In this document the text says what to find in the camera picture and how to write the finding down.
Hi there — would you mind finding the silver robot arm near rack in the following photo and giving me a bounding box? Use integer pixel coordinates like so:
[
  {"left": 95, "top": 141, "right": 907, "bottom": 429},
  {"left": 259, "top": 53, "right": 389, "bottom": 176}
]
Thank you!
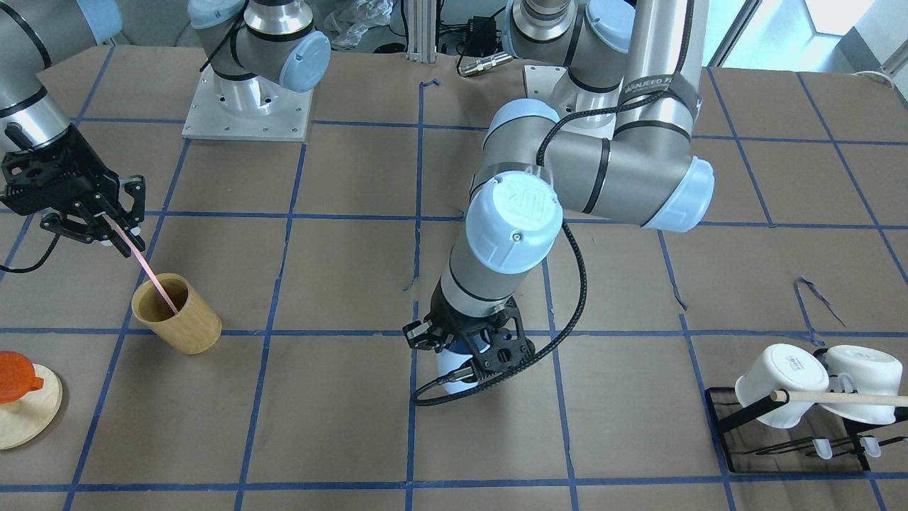
[{"left": 404, "top": 1, "right": 714, "bottom": 394}]

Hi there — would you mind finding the light blue plastic cup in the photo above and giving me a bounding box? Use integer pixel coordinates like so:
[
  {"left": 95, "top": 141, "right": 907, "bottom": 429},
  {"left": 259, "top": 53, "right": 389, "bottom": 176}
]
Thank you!
[{"left": 436, "top": 341, "right": 479, "bottom": 395}]

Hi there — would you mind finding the black wire cup rack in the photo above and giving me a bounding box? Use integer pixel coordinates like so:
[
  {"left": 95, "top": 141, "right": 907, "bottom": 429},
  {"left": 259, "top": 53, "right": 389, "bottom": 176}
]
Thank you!
[{"left": 704, "top": 386, "right": 906, "bottom": 475}]

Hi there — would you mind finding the pink chopstick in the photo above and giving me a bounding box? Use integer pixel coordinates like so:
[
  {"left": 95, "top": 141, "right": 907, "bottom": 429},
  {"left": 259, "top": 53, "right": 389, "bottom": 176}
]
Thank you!
[{"left": 111, "top": 222, "right": 179, "bottom": 316}]

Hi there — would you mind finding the white mug lower on rack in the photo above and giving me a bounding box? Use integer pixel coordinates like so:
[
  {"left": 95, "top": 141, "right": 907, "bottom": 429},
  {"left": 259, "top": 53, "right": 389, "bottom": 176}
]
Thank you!
[{"left": 820, "top": 345, "right": 904, "bottom": 426}]

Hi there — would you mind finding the wooden cylindrical chopstick holder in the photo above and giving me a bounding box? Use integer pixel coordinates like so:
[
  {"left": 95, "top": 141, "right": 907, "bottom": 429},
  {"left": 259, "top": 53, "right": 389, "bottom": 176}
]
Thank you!
[{"left": 132, "top": 274, "right": 223, "bottom": 355}]

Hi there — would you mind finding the white base plate holder side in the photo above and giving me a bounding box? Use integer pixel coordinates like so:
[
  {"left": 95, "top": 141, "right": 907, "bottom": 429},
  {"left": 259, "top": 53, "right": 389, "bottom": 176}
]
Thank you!
[{"left": 182, "top": 67, "right": 314, "bottom": 143}]

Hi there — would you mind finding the black gripper rack side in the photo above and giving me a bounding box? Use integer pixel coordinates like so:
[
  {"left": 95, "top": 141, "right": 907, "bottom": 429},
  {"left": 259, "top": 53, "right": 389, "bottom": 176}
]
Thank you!
[{"left": 403, "top": 295, "right": 536, "bottom": 383}]

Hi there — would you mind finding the silver robot arm near holder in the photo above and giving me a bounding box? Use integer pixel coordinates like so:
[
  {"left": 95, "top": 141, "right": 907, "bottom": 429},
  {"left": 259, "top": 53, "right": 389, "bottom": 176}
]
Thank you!
[{"left": 1, "top": 1, "right": 146, "bottom": 256}]

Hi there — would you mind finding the orange cup on stand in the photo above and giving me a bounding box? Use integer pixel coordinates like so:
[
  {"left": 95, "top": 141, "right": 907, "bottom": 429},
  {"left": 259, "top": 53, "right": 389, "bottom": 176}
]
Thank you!
[{"left": 1, "top": 351, "right": 43, "bottom": 405}]

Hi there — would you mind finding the black gripper holder side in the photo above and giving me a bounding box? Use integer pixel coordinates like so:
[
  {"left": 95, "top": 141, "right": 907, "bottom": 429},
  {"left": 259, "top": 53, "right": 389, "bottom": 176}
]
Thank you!
[{"left": 1, "top": 128, "right": 147, "bottom": 251}]

